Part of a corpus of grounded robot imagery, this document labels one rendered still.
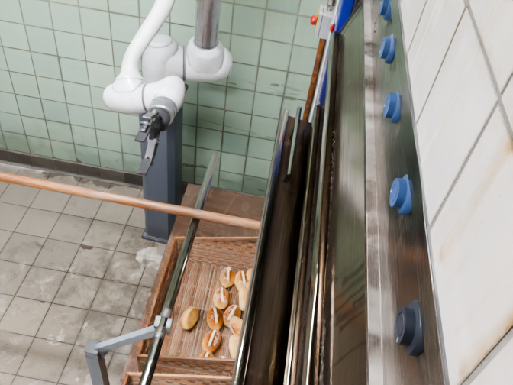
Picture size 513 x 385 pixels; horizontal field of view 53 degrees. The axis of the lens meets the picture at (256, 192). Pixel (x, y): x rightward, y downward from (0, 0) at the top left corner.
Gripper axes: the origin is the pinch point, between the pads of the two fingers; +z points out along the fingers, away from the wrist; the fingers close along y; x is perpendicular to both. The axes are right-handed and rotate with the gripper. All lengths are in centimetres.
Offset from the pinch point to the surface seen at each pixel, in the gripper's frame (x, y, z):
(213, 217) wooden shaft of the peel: -25.0, 13.7, 7.4
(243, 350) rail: -42, -9, 63
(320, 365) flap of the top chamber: -53, -38, 78
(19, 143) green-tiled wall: 120, 117, -115
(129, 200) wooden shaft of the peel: 2.4, 13.7, 6.9
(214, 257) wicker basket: -23, 70, -20
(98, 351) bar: 1, 39, 46
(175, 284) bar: -19.3, 16.6, 32.7
